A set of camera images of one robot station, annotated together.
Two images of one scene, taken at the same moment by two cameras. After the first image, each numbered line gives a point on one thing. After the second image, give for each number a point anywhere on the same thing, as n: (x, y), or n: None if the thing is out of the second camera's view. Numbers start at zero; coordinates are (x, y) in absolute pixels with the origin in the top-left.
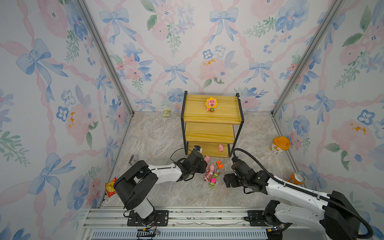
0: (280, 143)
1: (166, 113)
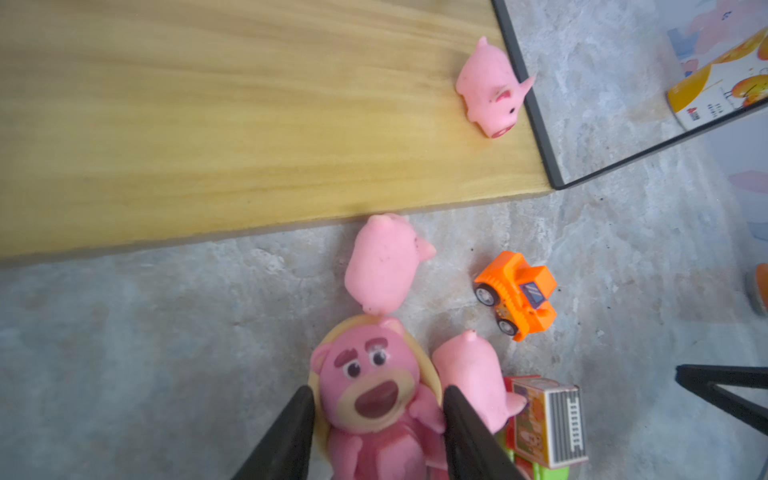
0: (734, 82)
1: None
